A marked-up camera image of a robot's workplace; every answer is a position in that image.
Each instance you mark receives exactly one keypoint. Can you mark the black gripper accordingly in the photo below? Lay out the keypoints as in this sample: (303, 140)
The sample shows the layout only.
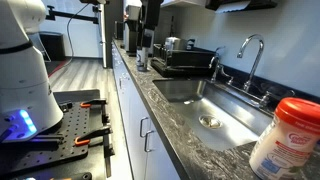
(150, 13)

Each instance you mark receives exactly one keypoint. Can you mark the red-capped white creamer bottle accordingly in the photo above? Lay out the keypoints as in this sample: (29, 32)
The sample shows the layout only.
(286, 143)

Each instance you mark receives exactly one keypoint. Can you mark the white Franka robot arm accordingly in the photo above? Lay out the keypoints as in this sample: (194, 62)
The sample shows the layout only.
(20, 66)

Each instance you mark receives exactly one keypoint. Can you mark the steel black coffee machine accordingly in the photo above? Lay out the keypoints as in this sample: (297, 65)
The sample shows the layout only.
(131, 30)

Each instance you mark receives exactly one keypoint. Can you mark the small black appliance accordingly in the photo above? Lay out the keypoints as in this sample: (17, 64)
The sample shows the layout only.
(118, 30)

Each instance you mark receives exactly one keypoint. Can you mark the black dish rack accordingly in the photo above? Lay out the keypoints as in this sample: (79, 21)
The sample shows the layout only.
(186, 61)

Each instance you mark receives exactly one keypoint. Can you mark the white base cabinet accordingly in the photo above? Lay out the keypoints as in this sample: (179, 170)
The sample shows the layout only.
(133, 110)

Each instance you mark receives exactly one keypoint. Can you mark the small chrome faucet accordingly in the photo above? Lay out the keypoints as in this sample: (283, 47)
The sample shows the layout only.
(215, 66)

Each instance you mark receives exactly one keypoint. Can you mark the black orange bar clamp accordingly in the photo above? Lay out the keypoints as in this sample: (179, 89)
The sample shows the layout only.
(95, 132)
(95, 101)

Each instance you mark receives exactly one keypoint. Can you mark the white paper towel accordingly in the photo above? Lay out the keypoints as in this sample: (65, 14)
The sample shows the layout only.
(233, 6)

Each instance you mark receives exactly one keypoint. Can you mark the black bin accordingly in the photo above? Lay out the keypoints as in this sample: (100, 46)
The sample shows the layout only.
(53, 46)

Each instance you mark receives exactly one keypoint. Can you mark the stainless steel sink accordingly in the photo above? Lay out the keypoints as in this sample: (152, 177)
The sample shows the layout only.
(213, 103)

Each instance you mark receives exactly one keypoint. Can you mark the round sink drain strainer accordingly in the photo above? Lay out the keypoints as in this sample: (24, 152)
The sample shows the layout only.
(210, 121)

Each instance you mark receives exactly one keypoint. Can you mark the chrome gooseneck faucet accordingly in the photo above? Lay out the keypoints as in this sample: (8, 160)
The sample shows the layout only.
(255, 63)

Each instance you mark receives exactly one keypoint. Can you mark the black perforated breadboard plate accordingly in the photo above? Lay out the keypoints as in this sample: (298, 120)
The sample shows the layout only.
(76, 126)

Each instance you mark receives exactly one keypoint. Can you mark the paper towel dispenser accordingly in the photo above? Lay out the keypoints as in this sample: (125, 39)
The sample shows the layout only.
(263, 4)

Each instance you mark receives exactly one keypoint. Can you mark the black stereo camera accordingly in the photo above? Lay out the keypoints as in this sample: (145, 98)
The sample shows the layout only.
(95, 1)

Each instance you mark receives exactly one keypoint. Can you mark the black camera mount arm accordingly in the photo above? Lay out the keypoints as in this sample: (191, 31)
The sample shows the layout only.
(73, 16)

